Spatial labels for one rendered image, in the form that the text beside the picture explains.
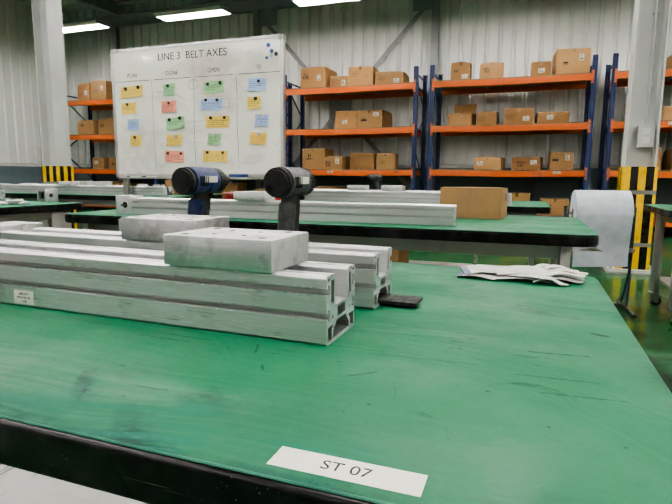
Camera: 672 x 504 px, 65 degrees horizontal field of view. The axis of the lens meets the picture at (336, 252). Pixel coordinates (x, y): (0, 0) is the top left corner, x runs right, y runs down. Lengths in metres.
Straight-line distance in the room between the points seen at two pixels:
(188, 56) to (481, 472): 4.05
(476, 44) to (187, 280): 10.87
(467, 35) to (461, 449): 11.18
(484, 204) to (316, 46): 9.94
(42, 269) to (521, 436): 0.70
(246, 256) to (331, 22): 11.74
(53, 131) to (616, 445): 9.01
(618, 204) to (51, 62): 7.89
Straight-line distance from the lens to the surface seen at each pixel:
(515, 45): 11.38
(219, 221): 0.99
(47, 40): 9.40
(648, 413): 0.55
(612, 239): 4.24
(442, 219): 2.22
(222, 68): 4.11
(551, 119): 10.18
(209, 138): 4.12
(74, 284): 0.85
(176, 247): 0.71
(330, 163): 10.78
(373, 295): 0.80
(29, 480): 1.63
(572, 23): 11.48
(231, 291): 0.68
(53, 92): 9.28
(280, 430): 0.45
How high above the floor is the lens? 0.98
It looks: 8 degrees down
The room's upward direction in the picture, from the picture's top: straight up
